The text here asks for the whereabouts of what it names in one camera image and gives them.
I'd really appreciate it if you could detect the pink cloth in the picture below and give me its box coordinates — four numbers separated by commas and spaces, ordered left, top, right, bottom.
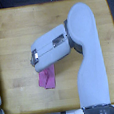
38, 65, 56, 89

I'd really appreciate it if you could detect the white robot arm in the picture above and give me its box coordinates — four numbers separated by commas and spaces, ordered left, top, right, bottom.
30, 2, 114, 114

